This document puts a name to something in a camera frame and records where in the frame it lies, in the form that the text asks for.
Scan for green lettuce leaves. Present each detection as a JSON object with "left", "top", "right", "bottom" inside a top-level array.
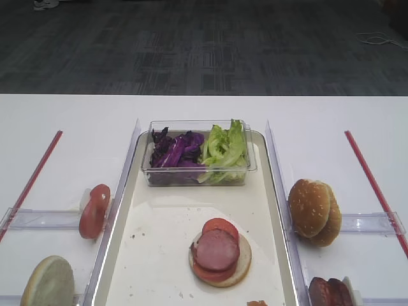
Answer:
[{"left": 198, "top": 119, "right": 248, "bottom": 185}]

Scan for upper tomato slice on bun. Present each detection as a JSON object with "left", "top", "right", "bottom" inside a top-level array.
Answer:
[{"left": 201, "top": 218, "right": 239, "bottom": 242}]

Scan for tomato slice on bun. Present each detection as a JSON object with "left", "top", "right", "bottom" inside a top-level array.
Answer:
[
  {"left": 201, "top": 218, "right": 239, "bottom": 242},
  {"left": 190, "top": 260, "right": 237, "bottom": 282}
]

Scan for rear standing tomato slice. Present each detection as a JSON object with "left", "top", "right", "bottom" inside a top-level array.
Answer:
[{"left": 90, "top": 184, "right": 111, "bottom": 209}]

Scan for lower tomato slice on bun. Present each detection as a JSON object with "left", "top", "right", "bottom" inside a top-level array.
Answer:
[{"left": 190, "top": 260, "right": 237, "bottom": 282}]

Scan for white tomato stand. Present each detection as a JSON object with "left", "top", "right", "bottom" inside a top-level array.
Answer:
[{"left": 79, "top": 188, "right": 91, "bottom": 212}]

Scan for left standing meat slice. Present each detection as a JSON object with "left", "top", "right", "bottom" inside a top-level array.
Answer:
[{"left": 309, "top": 277, "right": 333, "bottom": 306}]

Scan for standing meat slice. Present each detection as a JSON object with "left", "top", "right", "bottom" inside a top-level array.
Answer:
[
  {"left": 328, "top": 278, "right": 353, "bottom": 306},
  {"left": 309, "top": 277, "right": 333, "bottom": 306}
]

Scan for right standing meat slice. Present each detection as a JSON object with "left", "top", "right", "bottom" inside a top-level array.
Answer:
[{"left": 328, "top": 278, "right": 353, "bottom": 306}]

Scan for white meat stand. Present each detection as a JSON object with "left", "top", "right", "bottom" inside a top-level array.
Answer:
[{"left": 342, "top": 276, "right": 364, "bottom": 306}]

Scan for clear plastic salad container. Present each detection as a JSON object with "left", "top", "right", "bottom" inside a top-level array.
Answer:
[{"left": 141, "top": 119, "right": 257, "bottom": 187}]

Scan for purple cabbage leaves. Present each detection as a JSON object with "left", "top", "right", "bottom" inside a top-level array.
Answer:
[{"left": 149, "top": 127, "right": 205, "bottom": 186}]

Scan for ham slice on bun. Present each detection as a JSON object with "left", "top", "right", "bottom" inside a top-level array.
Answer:
[{"left": 191, "top": 229, "right": 240, "bottom": 272}]

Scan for bottom bun on tray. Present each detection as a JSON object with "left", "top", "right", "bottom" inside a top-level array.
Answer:
[{"left": 189, "top": 233, "right": 252, "bottom": 288}]

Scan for front sesame bun top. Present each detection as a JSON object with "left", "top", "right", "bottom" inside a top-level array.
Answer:
[{"left": 288, "top": 179, "right": 330, "bottom": 238}]

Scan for sesame bun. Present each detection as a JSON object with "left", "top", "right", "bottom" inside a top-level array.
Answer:
[
  {"left": 288, "top": 179, "right": 330, "bottom": 238},
  {"left": 310, "top": 183, "right": 342, "bottom": 247}
]

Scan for white rectangular serving tray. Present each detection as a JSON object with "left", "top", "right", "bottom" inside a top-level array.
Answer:
[{"left": 94, "top": 131, "right": 296, "bottom": 305}]

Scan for right red tape strip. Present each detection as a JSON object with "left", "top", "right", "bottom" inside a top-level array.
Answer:
[{"left": 344, "top": 130, "right": 408, "bottom": 256}]

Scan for red tape strip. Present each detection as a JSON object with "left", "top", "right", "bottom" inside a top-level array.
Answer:
[
  {"left": 0, "top": 130, "right": 63, "bottom": 242},
  {"left": 344, "top": 130, "right": 408, "bottom": 256}
]

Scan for left red tape strip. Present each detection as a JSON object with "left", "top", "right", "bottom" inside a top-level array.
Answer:
[{"left": 0, "top": 130, "right": 63, "bottom": 242}]

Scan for rear sesame bun top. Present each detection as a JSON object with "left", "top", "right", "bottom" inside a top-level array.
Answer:
[{"left": 310, "top": 183, "right": 342, "bottom": 247}]

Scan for food piece at tray edge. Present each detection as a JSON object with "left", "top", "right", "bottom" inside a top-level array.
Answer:
[{"left": 247, "top": 300, "right": 268, "bottom": 306}]

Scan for right clear acrylic divider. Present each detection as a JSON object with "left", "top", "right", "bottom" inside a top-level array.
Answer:
[{"left": 265, "top": 120, "right": 311, "bottom": 306}]

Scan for clear acrylic divider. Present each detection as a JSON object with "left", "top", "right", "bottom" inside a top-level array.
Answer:
[
  {"left": 265, "top": 120, "right": 311, "bottom": 306},
  {"left": 78, "top": 120, "right": 141, "bottom": 305}
]

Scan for left clear acrylic divider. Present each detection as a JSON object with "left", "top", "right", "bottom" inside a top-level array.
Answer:
[{"left": 78, "top": 120, "right": 141, "bottom": 305}]

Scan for standing cut bun half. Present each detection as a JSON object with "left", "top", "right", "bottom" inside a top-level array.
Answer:
[{"left": 20, "top": 255, "right": 75, "bottom": 306}]

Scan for white shoe on floor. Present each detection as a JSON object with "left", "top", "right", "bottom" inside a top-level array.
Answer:
[{"left": 33, "top": 0, "right": 56, "bottom": 11}]

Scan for right clear cross rail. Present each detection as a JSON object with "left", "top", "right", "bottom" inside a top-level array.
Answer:
[{"left": 340, "top": 212, "right": 406, "bottom": 235}]

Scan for clear cross rail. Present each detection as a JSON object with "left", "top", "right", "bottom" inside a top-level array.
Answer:
[
  {"left": 1, "top": 208, "right": 82, "bottom": 230},
  {"left": 340, "top": 212, "right": 406, "bottom": 235}
]

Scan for left clear cross rail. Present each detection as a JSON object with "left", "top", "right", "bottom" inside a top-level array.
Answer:
[{"left": 1, "top": 208, "right": 82, "bottom": 230}]

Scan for white cable on floor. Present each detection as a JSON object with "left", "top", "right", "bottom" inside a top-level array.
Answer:
[{"left": 356, "top": 31, "right": 408, "bottom": 52}]

